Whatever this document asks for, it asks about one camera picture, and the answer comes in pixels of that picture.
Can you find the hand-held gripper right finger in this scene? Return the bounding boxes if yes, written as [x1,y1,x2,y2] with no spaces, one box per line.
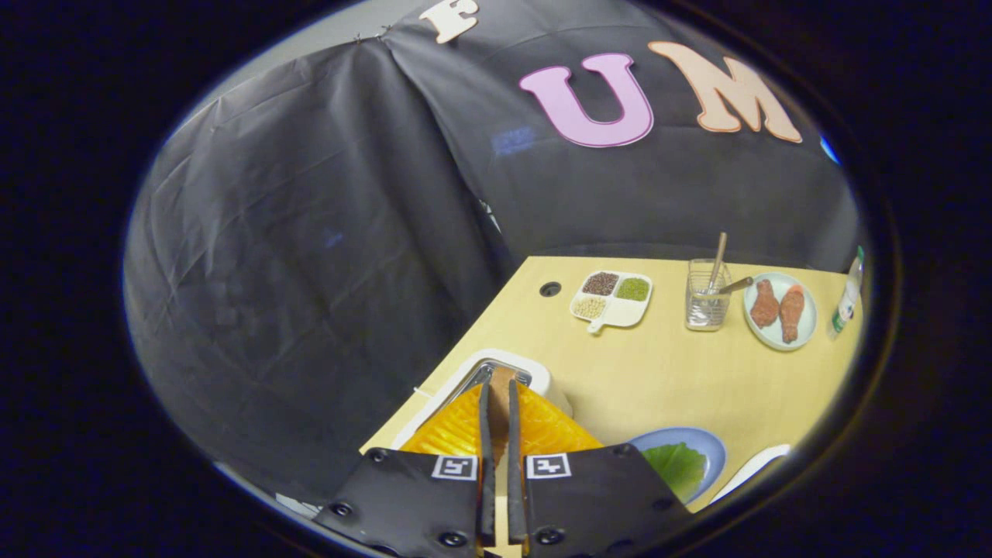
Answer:
[508,377,694,558]

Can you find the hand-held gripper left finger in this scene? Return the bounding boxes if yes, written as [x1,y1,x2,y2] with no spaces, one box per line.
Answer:
[314,380,497,558]

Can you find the plain bread slice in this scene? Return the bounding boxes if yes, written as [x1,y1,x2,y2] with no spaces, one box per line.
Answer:
[490,366,518,466]

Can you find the green lettuce leaf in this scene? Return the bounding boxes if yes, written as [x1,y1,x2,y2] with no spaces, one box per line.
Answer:
[642,442,708,501]

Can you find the white toaster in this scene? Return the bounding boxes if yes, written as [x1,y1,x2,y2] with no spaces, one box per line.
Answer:
[391,349,574,452]

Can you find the blue plate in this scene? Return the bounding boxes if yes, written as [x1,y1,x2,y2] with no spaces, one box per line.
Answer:
[628,426,728,506]

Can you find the white divided seasoning dish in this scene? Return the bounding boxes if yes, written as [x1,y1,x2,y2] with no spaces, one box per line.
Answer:
[570,270,653,335]

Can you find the white plate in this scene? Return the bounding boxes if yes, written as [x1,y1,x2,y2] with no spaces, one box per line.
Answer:
[709,444,791,505]

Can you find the pale green plate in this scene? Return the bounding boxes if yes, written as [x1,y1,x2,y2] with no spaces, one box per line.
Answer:
[743,272,818,352]

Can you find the clear plastic water bottle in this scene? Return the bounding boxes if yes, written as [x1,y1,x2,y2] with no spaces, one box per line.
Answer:
[826,246,866,340]

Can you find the metal wire utensil holder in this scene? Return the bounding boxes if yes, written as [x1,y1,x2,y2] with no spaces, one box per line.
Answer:
[685,259,733,332]

